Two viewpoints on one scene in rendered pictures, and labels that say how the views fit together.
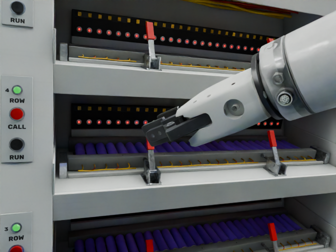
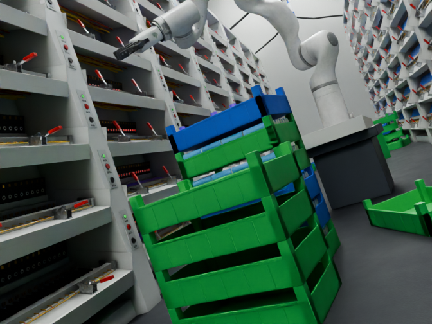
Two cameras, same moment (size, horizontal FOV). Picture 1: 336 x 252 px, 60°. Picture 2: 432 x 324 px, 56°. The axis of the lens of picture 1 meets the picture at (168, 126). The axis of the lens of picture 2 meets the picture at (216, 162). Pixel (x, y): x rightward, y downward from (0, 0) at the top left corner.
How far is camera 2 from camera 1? 1.25 m
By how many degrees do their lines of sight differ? 53
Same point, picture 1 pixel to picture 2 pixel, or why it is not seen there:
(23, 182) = (77, 77)
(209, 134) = (148, 45)
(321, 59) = (173, 19)
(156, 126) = (123, 51)
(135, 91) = (90, 48)
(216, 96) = (149, 32)
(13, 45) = (53, 17)
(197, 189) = (125, 95)
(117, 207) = (104, 98)
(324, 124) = (145, 83)
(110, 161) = not seen: hidden behind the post
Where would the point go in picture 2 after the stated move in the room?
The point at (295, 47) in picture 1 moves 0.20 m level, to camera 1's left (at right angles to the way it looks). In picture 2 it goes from (166, 17) to (121, 11)
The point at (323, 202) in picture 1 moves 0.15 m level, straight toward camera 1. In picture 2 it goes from (157, 122) to (166, 112)
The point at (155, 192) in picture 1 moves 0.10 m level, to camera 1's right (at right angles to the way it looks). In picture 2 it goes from (114, 93) to (134, 92)
